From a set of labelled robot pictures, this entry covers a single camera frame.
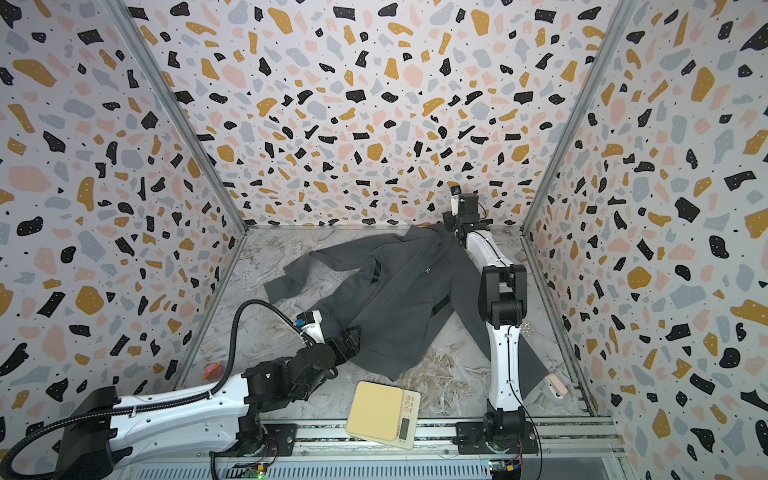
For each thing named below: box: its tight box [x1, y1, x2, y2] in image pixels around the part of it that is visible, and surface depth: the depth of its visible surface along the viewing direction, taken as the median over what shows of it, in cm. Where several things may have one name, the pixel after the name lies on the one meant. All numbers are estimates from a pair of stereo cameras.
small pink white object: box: [545, 373, 568, 399], surface depth 83 cm
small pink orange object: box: [202, 362, 223, 380], surface depth 83 cm
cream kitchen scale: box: [345, 380, 421, 450], surface depth 78 cm
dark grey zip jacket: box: [264, 226, 549, 398], surface depth 101 cm
